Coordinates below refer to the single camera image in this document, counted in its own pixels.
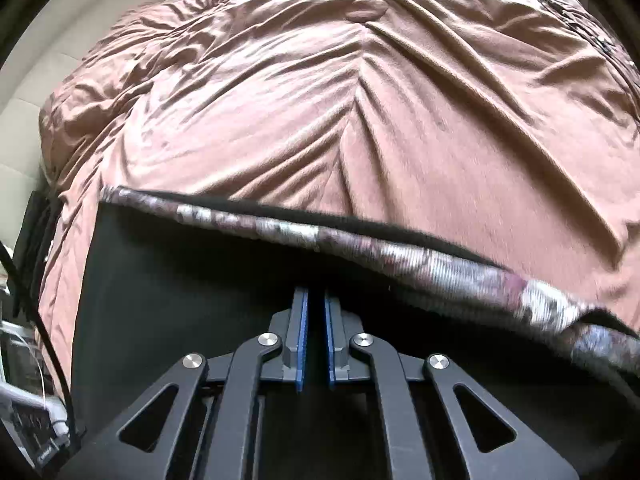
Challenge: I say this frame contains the white charging cable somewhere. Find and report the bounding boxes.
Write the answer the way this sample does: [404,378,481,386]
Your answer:
[0,384,69,437]

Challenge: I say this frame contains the black pants with floral lining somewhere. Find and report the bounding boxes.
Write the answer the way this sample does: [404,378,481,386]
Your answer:
[70,185,640,480]

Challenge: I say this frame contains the black braided cable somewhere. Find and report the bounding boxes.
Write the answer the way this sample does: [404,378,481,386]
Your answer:
[0,240,82,456]

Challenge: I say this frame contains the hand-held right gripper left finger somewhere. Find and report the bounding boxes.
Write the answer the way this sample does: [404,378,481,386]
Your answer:
[60,287,310,480]

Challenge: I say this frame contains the brown duvet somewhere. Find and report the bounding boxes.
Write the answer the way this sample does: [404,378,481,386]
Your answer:
[37,0,640,406]

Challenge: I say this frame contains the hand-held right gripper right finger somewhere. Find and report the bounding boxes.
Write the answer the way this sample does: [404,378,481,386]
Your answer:
[324,287,578,480]

